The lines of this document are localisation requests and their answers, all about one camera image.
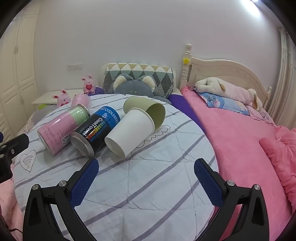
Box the pink bunny plush with heart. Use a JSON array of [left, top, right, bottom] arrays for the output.
[[81, 74, 96, 95]]

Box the white plush dog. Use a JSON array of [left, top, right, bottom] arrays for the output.
[[194, 77, 263, 109]]

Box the grey bear plush pillow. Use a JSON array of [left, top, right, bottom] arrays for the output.
[[112, 73, 178, 105]]

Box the pink and green can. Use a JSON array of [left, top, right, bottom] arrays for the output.
[[37, 104, 91, 156]]

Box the crumpled pink fleece blanket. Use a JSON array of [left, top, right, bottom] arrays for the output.
[[259, 127, 296, 202]]

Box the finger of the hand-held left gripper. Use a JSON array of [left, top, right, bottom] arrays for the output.
[[0, 134, 30, 184]]

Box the white paper cup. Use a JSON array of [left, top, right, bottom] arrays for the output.
[[105, 108, 155, 158]]

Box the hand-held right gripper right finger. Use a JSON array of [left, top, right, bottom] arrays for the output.
[[194, 159, 270, 241]]

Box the cream wardrobe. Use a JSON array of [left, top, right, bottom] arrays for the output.
[[0, 14, 42, 142]]

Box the white nightstand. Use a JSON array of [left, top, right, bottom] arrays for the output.
[[32, 89, 86, 107]]

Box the light pink cloth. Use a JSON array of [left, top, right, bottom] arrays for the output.
[[0, 178, 26, 241]]

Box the olive green cup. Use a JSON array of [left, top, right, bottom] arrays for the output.
[[123, 97, 166, 129]]

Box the pink cup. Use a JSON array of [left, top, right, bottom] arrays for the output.
[[71, 93, 92, 109]]

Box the black and blue can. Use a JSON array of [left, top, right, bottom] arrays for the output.
[[70, 106, 121, 157]]

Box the grey floral cloth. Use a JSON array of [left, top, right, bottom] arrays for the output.
[[17, 108, 45, 137]]

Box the small pink bunny plush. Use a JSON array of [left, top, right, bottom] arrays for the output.
[[52, 90, 72, 107]]

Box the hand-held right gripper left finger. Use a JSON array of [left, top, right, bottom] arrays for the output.
[[23, 158, 100, 241]]

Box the cream curtain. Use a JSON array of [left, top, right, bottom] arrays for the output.
[[266, 28, 296, 130]]

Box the triangle patterned cushion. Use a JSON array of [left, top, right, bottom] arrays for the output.
[[103, 62, 174, 98]]

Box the purple bedsheet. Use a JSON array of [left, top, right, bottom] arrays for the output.
[[168, 94, 204, 130]]

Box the cream wooden headboard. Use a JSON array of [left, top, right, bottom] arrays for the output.
[[179, 44, 273, 112]]

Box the blue cartoon pillow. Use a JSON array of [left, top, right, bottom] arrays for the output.
[[196, 91, 250, 116]]

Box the striped white quilt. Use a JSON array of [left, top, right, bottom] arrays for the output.
[[13, 93, 220, 241]]

